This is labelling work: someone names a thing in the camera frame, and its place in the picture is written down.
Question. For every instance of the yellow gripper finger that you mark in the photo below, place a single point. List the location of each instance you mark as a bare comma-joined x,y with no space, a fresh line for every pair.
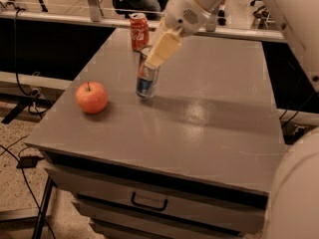
157,41
172,44

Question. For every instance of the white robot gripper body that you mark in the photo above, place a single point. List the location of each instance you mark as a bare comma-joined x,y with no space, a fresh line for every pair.
183,14

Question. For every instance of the silver blue redbull can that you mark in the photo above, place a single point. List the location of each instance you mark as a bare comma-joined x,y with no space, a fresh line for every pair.
147,78

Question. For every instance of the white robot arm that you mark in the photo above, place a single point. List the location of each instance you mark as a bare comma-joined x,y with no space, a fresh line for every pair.
293,205

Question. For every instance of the red coca-cola can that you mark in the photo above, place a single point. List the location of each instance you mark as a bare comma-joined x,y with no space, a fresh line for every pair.
139,30

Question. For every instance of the red apple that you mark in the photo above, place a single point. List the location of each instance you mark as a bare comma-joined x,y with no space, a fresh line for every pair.
91,97

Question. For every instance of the grey drawer cabinet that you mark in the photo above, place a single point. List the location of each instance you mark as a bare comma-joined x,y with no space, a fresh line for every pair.
209,142

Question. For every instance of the black power adapter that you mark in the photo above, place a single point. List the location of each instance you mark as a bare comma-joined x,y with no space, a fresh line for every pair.
28,161

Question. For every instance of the black drawer handle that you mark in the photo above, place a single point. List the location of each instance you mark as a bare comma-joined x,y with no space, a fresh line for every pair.
148,203

